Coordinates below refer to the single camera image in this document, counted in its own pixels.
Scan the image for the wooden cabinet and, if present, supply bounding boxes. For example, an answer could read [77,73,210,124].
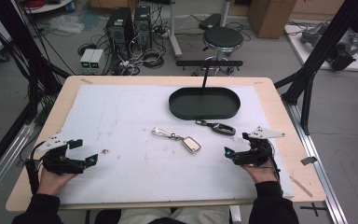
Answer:
[247,0,298,40]

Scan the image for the black frame strut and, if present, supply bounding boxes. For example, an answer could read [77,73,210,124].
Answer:
[273,0,358,136]
[0,0,73,126]

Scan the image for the clear plastic sheet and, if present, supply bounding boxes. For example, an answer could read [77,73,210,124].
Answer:
[48,14,86,35]

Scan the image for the white bench power supply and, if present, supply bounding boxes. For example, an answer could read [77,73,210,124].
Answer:
[79,48,96,76]
[89,49,105,76]

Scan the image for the person's left hand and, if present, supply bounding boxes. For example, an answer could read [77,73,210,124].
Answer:
[36,168,77,197]

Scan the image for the grey metal stand leg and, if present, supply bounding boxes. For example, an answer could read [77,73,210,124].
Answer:
[167,0,184,59]

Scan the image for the person's light trousers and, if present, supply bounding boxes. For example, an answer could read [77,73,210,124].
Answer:
[119,205,231,224]

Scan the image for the black round stool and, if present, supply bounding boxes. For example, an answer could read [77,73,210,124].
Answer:
[192,25,245,77]

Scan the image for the white round table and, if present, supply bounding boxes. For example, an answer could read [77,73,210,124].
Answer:
[21,0,75,14]

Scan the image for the thin wooden strip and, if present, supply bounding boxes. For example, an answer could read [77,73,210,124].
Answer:
[289,175,314,199]

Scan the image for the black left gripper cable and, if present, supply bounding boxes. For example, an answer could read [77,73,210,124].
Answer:
[24,141,46,194]

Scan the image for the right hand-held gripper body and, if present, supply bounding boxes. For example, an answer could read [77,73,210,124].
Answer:
[232,125,286,167]

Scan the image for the white floor board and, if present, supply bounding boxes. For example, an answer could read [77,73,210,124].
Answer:
[283,23,358,73]

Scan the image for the black key rack with tray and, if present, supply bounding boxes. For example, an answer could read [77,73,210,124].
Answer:
[168,60,244,121]

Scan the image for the red cable coil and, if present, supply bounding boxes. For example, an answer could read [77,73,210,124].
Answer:
[22,0,47,10]

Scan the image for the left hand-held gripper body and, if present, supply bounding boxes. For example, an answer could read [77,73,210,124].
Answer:
[34,132,87,175]

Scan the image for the person's right hand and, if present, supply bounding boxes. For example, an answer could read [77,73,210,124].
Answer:
[241,160,280,185]

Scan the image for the silver key fob with strap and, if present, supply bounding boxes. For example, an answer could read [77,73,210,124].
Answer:
[151,127,202,155]

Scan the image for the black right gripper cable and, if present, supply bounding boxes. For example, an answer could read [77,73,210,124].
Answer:
[267,141,282,183]

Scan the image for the grey tape piece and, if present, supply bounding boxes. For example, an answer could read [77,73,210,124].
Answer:
[299,156,319,166]

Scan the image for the black coiled cable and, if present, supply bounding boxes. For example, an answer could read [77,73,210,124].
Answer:
[76,42,98,57]

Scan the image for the black car key with strap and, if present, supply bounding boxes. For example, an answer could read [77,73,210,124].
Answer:
[195,119,237,136]

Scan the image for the black flat case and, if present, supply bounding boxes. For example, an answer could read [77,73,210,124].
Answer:
[198,12,223,32]

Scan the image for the slim black computer tower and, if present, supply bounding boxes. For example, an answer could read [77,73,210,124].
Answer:
[133,5,154,50]

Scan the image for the aluminium rail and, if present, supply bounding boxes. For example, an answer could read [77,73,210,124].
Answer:
[0,122,37,207]
[281,99,350,224]

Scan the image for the large black computer tower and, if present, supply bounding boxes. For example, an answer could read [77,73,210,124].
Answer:
[105,7,135,61]

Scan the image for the grey robot part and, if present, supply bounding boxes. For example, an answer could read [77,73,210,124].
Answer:
[300,21,328,45]

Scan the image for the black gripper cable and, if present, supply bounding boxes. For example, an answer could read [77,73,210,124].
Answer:
[24,141,46,194]
[267,141,282,183]

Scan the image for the white table mat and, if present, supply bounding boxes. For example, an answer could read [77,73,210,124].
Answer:
[57,84,296,205]

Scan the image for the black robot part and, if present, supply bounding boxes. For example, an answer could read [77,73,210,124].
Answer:
[326,42,357,72]

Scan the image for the tangle of floor cables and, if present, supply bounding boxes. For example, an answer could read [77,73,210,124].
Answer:
[110,24,172,77]

